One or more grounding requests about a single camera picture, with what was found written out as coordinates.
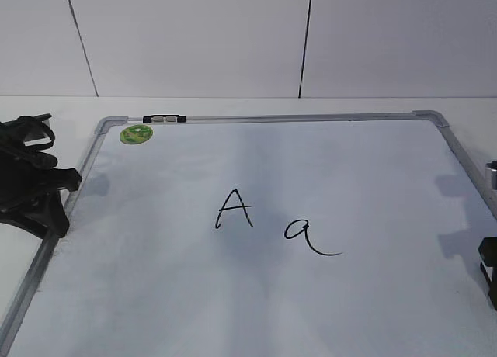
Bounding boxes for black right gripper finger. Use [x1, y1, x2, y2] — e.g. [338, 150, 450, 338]
[478, 237, 497, 309]

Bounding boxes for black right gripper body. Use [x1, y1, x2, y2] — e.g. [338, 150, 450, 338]
[485, 160, 497, 190]

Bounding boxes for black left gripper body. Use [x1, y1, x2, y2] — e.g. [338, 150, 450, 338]
[1, 114, 82, 227]

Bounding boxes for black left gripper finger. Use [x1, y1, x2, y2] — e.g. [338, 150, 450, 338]
[16, 192, 69, 239]

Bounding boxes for round green sticker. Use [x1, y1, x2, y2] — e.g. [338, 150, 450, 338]
[120, 124, 154, 145]

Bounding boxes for black whiteboard hanging clip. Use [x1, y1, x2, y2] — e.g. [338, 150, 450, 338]
[142, 115, 186, 124]

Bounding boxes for silver framed whiteboard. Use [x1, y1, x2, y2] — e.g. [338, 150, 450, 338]
[1, 110, 496, 356]

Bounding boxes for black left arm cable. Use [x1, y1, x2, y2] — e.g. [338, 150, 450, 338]
[7, 114, 57, 152]

